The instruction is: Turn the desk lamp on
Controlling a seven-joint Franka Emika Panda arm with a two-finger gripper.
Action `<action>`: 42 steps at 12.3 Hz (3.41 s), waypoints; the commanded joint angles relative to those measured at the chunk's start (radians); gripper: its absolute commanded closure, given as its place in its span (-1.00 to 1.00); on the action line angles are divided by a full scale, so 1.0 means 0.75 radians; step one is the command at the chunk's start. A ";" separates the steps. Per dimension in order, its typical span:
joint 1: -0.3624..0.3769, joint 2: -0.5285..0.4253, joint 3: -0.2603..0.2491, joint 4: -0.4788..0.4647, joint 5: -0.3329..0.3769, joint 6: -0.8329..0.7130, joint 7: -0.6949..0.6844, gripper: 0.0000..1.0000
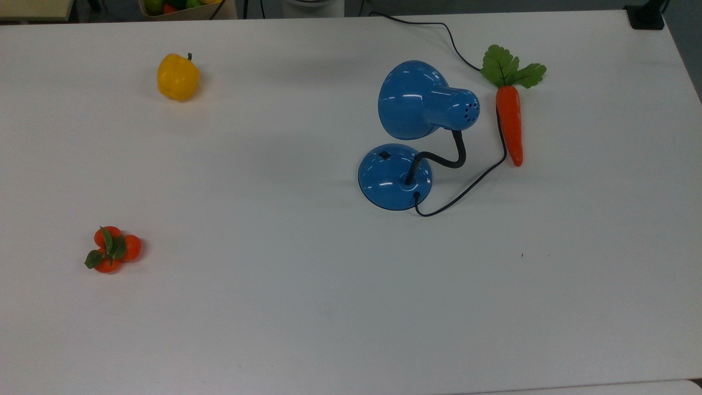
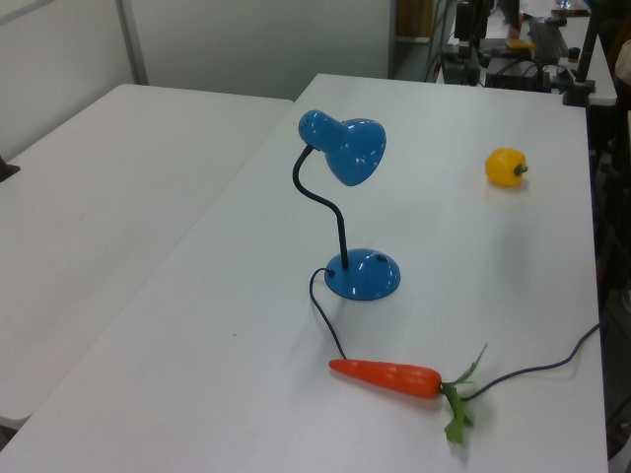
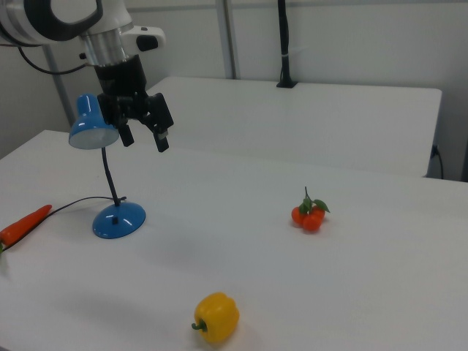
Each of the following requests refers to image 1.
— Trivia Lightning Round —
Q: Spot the blue desk lamp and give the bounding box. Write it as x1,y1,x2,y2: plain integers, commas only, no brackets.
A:
358,60,481,211

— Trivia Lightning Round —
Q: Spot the orange toy carrot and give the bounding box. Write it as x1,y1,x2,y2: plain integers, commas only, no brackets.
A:
480,44,547,167

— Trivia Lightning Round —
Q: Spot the yellow toy bell pepper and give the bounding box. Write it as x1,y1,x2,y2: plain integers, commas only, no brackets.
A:
157,53,201,103

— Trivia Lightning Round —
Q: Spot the toy tangerine cluster with leaves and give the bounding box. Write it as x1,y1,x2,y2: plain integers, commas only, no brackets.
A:
84,225,142,274

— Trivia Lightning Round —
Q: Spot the beige fruit basket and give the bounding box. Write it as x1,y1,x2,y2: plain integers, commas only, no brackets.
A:
138,0,237,21

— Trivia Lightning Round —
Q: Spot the black table clamp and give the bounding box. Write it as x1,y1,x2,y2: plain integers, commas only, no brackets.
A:
625,0,666,31

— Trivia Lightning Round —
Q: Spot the light wooden table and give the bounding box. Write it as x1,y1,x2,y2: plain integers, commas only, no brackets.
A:
0,0,75,23

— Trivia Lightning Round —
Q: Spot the black lamp power cable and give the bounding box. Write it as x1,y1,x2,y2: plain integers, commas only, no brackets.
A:
369,11,508,218

